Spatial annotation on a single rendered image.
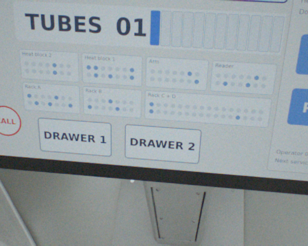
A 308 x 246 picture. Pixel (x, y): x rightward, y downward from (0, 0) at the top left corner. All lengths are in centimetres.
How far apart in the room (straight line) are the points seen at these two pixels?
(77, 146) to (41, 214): 108
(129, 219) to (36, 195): 38
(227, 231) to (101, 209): 46
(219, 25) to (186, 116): 11
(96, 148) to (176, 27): 18
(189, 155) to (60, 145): 16
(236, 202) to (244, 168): 100
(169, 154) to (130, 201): 100
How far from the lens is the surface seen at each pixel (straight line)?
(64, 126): 52
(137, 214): 148
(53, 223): 156
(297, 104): 49
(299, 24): 47
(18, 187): 165
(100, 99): 49
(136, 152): 51
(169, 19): 46
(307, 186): 54
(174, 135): 49
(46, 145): 53
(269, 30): 46
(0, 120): 55
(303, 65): 48
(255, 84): 47
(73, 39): 48
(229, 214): 149
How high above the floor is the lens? 145
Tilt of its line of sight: 62 degrees down
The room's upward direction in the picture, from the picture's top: 5 degrees counter-clockwise
